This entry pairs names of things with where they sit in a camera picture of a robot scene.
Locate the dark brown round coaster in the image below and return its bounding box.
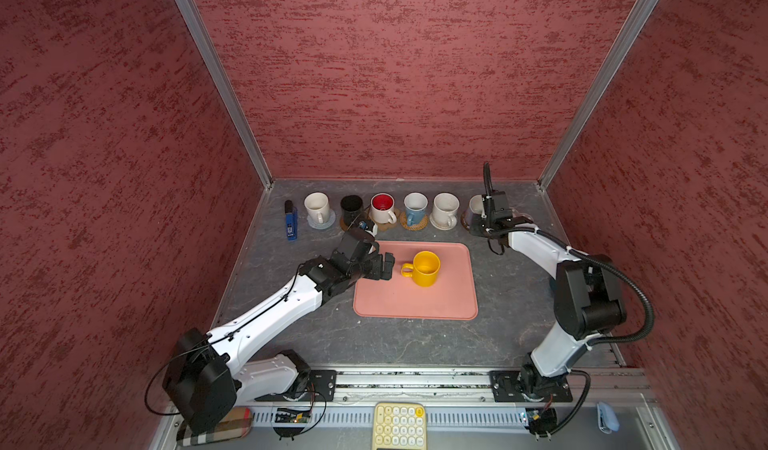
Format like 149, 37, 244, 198
340, 220, 360, 232

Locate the yellow calculator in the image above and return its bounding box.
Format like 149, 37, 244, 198
371, 402, 427, 450

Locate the light blue patterned mug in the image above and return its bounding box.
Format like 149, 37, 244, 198
404, 192, 429, 227

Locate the white mug purple handle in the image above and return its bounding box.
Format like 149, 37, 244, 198
464, 195, 484, 227

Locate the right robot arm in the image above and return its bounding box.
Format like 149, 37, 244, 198
468, 214, 626, 399

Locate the blue lighter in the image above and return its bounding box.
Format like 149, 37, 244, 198
284, 200, 298, 241

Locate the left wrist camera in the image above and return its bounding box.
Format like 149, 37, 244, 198
336, 228, 378, 262

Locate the black corrugated cable hose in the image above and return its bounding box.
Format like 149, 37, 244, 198
482, 161, 656, 436

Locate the woven tan round coaster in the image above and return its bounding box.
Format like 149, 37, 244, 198
398, 214, 429, 232

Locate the black mug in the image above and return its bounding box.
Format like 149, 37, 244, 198
340, 195, 365, 228

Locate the light blue small device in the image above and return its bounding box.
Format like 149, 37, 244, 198
596, 402, 620, 435

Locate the plaid glasses case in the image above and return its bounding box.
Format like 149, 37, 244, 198
176, 407, 254, 447

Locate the pink flower coaster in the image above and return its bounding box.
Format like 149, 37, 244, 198
515, 210, 534, 223

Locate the red interior white mug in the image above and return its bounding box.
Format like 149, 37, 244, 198
370, 193, 397, 225

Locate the pink plastic tray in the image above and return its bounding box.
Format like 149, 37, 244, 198
353, 241, 478, 321

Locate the brown paw print coaster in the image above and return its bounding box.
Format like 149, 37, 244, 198
376, 212, 400, 232

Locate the yellow mug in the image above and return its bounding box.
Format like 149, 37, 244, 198
400, 251, 441, 287

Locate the grey round coaster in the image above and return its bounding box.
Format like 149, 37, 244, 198
307, 212, 336, 231

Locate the cream lace round coaster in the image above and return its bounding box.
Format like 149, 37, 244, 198
429, 215, 458, 231

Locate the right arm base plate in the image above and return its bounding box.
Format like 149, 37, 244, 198
489, 366, 573, 404

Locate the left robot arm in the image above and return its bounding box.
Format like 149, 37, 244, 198
161, 251, 395, 435

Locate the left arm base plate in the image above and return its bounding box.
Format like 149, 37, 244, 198
257, 369, 338, 403

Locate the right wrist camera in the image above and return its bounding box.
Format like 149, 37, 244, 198
483, 190, 512, 218

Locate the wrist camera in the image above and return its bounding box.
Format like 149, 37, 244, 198
483, 190, 512, 218
336, 228, 378, 262

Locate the aluminium front rail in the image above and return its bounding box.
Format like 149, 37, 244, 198
170, 365, 658, 406

